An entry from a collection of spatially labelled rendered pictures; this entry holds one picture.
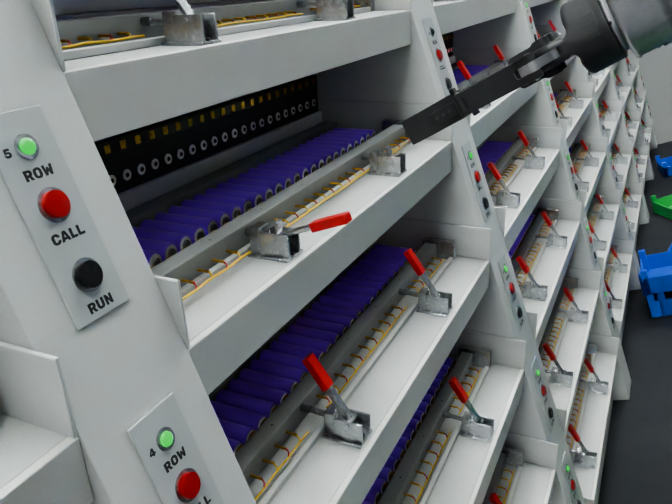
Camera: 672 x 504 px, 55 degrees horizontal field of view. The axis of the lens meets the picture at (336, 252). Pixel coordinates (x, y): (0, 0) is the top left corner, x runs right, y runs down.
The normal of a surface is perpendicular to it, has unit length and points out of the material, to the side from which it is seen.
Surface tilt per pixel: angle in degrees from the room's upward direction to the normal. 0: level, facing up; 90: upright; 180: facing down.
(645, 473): 0
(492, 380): 19
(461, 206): 90
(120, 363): 90
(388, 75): 90
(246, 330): 109
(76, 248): 90
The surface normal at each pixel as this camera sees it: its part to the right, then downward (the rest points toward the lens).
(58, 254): 0.83, -0.18
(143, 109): 0.90, 0.13
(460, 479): -0.04, -0.92
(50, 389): -0.44, 0.37
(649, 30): -0.13, 0.75
